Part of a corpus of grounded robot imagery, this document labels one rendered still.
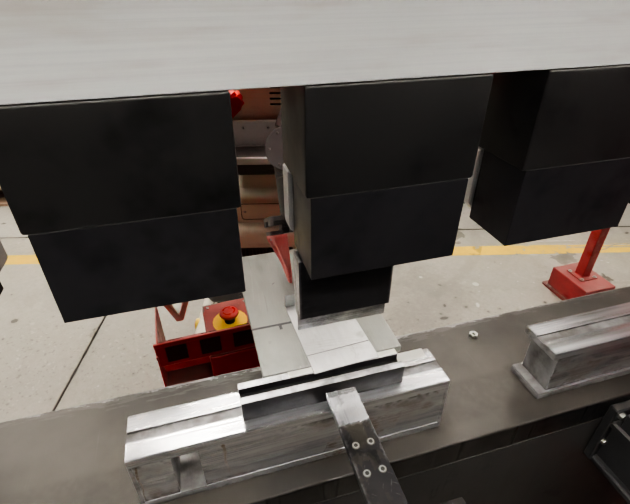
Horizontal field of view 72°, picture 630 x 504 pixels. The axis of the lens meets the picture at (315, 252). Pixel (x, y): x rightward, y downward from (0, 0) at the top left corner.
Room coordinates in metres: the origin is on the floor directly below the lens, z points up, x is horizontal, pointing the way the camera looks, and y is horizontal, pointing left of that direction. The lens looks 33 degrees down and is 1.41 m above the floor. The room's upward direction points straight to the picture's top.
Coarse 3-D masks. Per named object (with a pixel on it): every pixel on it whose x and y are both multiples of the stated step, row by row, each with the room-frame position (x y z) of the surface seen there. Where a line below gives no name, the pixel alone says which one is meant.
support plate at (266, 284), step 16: (256, 256) 0.61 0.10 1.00; (272, 256) 0.61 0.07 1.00; (256, 272) 0.56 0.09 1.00; (272, 272) 0.56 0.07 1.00; (256, 288) 0.52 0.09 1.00; (272, 288) 0.52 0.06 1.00; (288, 288) 0.52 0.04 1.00; (256, 304) 0.48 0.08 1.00; (272, 304) 0.48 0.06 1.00; (256, 320) 0.45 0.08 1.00; (272, 320) 0.45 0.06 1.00; (288, 320) 0.45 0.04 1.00; (368, 320) 0.45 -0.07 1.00; (384, 320) 0.45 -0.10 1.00; (256, 336) 0.42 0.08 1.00; (272, 336) 0.42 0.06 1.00; (288, 336) 0.42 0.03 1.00; (368, 336) 0.42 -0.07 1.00; (384, 336) 0.42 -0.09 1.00; (272, 352) 0.39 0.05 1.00; (288, 352) 0.39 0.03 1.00; (304, 352) 0.39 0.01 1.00; (272, 368) 0.36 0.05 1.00; (288, 368) 0.36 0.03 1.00; (304, 368) 0.36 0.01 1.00
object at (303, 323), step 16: (304, 272) 0.34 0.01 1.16; (368, 272) 0.36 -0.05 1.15; (384, 272) 0.36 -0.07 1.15; (304, 288) 0.34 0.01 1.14; (320, 288) 0.34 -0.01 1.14; (336, 288) 0.35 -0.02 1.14; (352, 288) 0.35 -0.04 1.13; (368, 288) 0.36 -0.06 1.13; (384, 288) 0.36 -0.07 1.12; (304, 304) 0.34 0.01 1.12; (320, 304) 0.34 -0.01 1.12; (336, 304) 0.35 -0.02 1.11; (352, 304) 0.35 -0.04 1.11; (368, 304) 0.36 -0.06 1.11; (384, 304) 0.37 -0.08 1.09; (304, 320) 0.35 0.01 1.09; (320, 320) 0.35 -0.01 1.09; (336, 320) 0.36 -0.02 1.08
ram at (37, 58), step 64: (0, 0) 0.26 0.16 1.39; (64, 0) 0.27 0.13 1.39; (128, 0) 0.28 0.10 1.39; (192, 0) 0.29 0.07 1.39; (256, 0) 0.30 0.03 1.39; (320, 0) 0.31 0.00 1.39; (384, 0) 0.32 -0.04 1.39; (448, 0) 0.33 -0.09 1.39; (512, 0) 0.35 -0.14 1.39; (576, 0) 0.36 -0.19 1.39; (0, 64) 0.26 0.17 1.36; (64, 64) 0.27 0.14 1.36; (128, 64) 0.28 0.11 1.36; (192, 64) 0.29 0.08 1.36; (256, 64) 0.30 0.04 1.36; (320, 64) 0.31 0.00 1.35; (384, 64) 0.32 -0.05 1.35; (448, 64) 0.34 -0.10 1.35; (512, 64) 0.35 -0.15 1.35; (576, 64) 0.37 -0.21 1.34
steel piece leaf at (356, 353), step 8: (360, 344) 0.40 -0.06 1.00; (368, 344) 0.40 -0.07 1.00; (328, 352) 0.39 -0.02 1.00; (336, 352) 0.39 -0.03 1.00; (344, 352) 0.39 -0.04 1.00; (352, 352) 0.39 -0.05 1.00; (360, 352) 0.39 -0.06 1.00; (368, 352) 0.39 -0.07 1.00; (376, 352) 0.39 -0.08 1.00; (312, 360) 0.37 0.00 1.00; (320, 360) 0.37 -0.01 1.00; (328, 360) 0.37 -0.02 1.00; (336, 360) 0.37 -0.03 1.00; (344, 360) 0.37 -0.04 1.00; (352, 360) 0.37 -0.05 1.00; (360, 360) 0.37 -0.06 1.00; (312, 368) 0.36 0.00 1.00; (320, 368) 0.36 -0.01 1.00; (328, 368) 0.36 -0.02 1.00; (336, 368) 0.36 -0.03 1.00
